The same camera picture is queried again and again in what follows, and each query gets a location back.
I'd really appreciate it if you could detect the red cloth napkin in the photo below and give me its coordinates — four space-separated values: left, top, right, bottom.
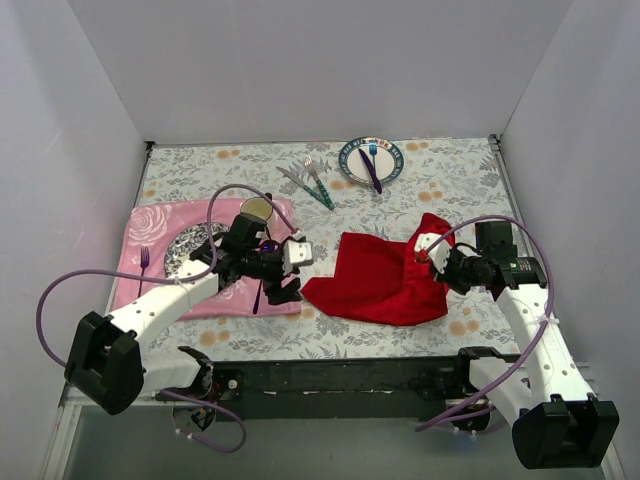
301 213 451 327

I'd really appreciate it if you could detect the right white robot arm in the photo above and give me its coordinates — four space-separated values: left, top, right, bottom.
414 216 619 469

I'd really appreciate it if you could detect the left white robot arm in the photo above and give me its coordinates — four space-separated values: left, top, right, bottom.
64 214 313 415

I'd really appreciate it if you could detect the purple spoon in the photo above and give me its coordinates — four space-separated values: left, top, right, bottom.
252 239 277 315

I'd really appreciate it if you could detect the cream enamel mug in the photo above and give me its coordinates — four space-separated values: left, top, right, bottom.
240 197 276 233

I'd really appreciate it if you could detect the blue floral plate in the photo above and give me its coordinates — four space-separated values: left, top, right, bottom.
164 223 208 277

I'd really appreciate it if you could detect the pink floral placemat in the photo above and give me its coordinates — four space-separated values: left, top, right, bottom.
118 200 301 320

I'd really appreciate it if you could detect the purple fork on placemat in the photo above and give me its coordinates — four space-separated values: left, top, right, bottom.
136 246 150 298

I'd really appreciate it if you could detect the white plate blue rim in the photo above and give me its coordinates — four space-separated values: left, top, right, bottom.
338 137 405 191

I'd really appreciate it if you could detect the purple knife on plate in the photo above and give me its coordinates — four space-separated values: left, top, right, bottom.
358 148 382 195

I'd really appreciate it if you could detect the blue fork on plate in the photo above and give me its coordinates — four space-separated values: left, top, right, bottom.
369 142 377 171

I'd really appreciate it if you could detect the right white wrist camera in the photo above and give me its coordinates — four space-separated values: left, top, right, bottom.
414 233 452 274

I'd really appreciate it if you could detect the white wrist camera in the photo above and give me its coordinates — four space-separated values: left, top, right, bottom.
281 239 314 276
414 233 452 274

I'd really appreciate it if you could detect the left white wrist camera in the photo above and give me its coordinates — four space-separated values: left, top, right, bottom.
281 239 314 276

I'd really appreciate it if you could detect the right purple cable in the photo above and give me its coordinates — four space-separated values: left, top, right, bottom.
413 214 557 435

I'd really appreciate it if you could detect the purple cable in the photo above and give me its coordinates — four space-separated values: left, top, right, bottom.
413 214 557 435
34 182 306 454

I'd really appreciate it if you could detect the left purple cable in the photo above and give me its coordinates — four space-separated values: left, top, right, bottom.
34 182 306 454

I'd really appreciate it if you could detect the teal handled knife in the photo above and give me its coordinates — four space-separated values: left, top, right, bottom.
277 167 334 210

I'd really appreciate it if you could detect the teal handled fork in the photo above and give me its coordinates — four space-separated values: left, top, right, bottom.
304 156 330 203

